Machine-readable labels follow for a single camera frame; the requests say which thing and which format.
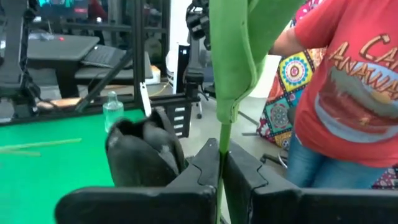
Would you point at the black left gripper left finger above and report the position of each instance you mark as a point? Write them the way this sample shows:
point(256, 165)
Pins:
point(140, 205)

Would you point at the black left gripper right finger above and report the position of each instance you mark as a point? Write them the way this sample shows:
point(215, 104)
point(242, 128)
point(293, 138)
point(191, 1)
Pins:
point(311, 207)

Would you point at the black artificial tulip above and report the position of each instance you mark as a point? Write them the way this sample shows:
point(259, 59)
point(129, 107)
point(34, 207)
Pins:
point(236, 62)
point(140, 155)

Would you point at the clear glass vase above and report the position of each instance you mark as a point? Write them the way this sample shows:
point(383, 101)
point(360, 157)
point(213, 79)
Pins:
point(112, 110)

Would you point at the black drawer cabinet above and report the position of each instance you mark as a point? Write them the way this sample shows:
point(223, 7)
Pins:
point(182, 121)

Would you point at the person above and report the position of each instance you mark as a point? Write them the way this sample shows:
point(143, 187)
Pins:
point(348, 93)

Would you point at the white computer tower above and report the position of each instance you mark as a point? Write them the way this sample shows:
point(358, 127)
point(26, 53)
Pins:
point(172, 71)

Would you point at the black keyboard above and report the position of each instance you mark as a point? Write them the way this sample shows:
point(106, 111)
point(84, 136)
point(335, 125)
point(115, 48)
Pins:
point(102, 56)

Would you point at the computer monitor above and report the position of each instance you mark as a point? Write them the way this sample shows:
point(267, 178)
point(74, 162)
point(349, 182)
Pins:
point(62, 9)

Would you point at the silver metal bracket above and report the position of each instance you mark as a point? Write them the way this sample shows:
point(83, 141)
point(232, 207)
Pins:
point(145, 99)

